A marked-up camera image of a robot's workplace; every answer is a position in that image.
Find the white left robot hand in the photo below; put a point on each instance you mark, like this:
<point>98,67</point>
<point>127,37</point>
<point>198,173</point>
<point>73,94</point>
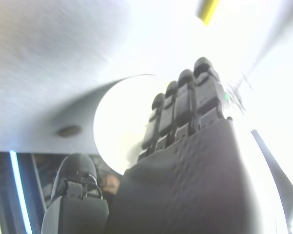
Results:
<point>185,185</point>

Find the white robot column blue strip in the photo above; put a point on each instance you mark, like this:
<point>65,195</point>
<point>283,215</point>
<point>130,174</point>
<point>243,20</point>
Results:
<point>19,185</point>

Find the yellow rectangular block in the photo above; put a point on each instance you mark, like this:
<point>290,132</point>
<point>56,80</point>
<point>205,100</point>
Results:
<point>207,12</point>

